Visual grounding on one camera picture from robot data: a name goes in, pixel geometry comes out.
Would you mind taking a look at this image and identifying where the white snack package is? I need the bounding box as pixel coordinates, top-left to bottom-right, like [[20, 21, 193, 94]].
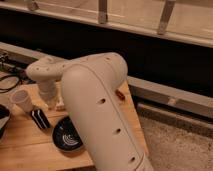
[[55, 97, 65, 111]]

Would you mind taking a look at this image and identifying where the black striped eraser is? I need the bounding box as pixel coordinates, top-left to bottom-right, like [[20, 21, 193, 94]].
[[30, 109, 50, 129]]

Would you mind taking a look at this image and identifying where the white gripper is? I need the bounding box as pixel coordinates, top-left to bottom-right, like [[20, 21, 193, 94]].
[[38, 80, 58, 109]]

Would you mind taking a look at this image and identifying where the dark object at left edge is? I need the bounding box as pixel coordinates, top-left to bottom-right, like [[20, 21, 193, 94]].
[[0, 104, 10, 139]]

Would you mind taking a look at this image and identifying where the white paper cup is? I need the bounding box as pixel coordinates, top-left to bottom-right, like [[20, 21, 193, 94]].
[[10, 89, 34, 113]]

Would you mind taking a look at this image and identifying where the black cable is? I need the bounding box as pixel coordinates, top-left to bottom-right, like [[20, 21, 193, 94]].
[[0, 53, 24, 94]]

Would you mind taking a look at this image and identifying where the black round bowl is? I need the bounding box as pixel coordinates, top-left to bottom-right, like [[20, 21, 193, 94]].
[[52, 116, 83, 152]]

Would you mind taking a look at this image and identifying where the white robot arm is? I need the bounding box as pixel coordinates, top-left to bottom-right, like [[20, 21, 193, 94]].
[[26, 52, 154, 171]]

